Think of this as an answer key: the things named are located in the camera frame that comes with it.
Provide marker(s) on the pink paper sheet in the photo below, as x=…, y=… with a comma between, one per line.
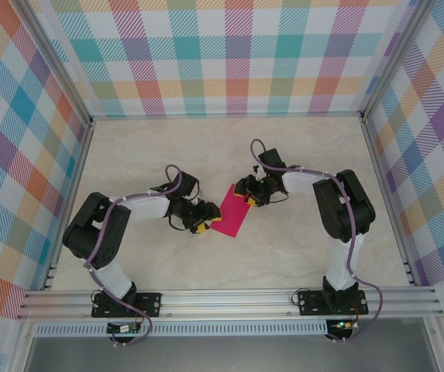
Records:
x=231, y=217

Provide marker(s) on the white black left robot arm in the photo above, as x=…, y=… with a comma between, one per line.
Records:
x=144, y=209

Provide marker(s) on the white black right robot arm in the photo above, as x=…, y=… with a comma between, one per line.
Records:
x=341, y=267

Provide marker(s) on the green left circuit board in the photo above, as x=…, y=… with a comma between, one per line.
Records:
x=122, y=328

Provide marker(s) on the green circuit board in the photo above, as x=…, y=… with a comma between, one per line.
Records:
x=122, y=328
x=343, y=324

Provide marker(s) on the grey metal panel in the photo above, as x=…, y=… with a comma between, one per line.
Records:
x=225, y=356

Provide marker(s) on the black round mounting disc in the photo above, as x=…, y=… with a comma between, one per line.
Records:
x=332, y=335
x=119, y=340

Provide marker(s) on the green right circuit board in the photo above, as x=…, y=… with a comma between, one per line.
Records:
x=343, y=324

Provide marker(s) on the aluminium front rail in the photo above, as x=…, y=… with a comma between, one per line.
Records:
x=225, y=304

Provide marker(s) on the aluminium rail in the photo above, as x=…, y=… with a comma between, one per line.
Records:
x=225, y=304
x=391, y=201
x=68, y=205

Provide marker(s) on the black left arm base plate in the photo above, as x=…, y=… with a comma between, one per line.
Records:
x=152, y=304

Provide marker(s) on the aluminium left side rail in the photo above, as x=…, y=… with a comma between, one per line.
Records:
x=68, y=205

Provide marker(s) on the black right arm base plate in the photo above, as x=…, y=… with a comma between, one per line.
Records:
x=308, y=308

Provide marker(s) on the aluminium right side rail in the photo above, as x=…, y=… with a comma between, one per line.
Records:
x=391, y=201

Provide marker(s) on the aluminium right frame post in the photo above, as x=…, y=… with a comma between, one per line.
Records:
x=394, y=62

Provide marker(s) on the aluminium frame post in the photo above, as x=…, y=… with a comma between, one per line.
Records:
x=394, y=62
x=59, y=66

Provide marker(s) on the aluminium left frame post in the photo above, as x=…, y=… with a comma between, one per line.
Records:
x=59, y=66

